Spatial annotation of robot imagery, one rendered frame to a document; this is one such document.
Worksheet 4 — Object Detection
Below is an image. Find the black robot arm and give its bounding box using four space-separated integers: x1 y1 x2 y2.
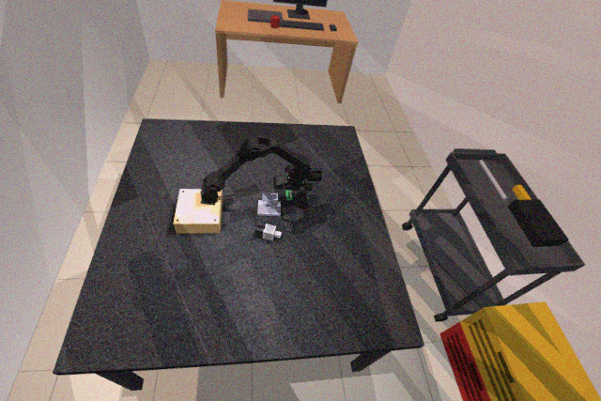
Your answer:
200 136 322 206

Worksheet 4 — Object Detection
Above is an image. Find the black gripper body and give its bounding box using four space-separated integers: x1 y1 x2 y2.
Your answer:
274 176 313 191

